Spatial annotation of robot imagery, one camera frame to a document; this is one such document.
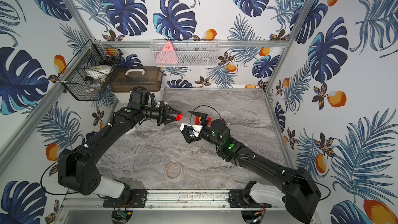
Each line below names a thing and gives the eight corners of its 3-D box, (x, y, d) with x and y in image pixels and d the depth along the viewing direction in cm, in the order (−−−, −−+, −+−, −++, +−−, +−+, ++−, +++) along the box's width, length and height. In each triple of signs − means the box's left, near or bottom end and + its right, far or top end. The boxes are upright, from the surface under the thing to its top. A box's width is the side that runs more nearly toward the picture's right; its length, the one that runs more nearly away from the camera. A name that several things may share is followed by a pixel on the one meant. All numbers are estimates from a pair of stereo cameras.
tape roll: (165, 178, 83) (164, 177, 81) (167, 163, 88) (166, 162, 86) (181, 178, 83) (181, 177, 81) (182, 163, 88) (182, 162, 86)
